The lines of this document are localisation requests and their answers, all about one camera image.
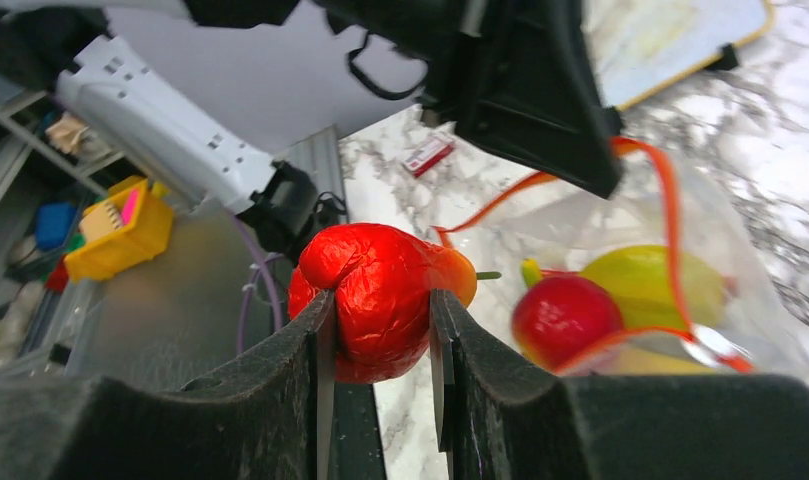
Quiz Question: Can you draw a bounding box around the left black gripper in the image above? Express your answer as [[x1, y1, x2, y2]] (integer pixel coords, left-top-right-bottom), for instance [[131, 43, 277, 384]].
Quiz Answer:
[[183, 0, 622, 198]]

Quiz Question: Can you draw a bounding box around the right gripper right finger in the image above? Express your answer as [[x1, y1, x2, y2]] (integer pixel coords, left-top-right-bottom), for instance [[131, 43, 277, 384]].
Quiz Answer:
[[429, 290, 809, 479]]

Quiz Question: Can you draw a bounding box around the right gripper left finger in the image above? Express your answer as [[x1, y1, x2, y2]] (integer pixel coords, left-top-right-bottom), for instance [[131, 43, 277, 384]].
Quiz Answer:
[[0, 292, 336, 479]]

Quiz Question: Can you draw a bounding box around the red toy apple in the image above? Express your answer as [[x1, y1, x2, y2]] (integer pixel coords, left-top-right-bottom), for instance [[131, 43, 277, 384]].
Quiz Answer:
[[511, 274, 623, 371]]

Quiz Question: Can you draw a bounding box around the yellow toy banana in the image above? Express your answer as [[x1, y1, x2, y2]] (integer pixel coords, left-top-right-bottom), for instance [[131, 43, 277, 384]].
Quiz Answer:
[[562, 345, 716, 376]]

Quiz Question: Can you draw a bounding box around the red toy tomato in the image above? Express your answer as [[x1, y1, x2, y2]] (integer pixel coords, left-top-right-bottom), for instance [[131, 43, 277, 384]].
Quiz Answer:
[[288, 223, 478, 384]]

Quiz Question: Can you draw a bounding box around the clear orange zip bag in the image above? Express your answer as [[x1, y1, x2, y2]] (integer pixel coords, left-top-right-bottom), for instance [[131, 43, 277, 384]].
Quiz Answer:
[[437, 137, 809, 385]]

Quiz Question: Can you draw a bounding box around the yellow toy star fruit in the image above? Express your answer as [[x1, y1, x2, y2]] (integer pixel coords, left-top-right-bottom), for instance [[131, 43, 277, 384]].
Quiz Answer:
[[577, 245, 737, 331]]

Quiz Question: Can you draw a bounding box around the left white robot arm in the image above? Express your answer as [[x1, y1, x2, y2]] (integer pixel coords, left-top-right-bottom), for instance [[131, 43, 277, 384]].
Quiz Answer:
[[56, 1, 622, 260]]

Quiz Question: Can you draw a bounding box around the small red white box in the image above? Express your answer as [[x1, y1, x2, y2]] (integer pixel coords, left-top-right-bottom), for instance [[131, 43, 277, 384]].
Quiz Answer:
[[400, 133, 455, 178]]

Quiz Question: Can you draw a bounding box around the white board yellow rim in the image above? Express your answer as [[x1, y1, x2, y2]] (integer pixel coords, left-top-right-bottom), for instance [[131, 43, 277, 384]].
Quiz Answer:
[[582, 0, 774, 109]]

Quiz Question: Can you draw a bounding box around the yellow storage bin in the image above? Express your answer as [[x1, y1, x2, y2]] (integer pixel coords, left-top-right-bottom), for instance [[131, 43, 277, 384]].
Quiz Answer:
[[64, 176, 174, 283]]

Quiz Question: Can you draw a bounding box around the blue background box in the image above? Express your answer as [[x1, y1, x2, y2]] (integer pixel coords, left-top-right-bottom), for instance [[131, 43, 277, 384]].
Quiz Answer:
[[34, 202, 77, 252]]

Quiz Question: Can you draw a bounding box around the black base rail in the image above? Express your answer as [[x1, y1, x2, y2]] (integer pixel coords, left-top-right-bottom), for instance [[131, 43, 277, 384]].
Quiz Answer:
[[329, 383, 387, 480]]

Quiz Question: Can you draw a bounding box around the aluminium frame rail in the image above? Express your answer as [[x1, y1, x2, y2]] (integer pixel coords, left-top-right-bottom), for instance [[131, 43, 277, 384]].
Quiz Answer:
[[278, 124, 348, 222]]

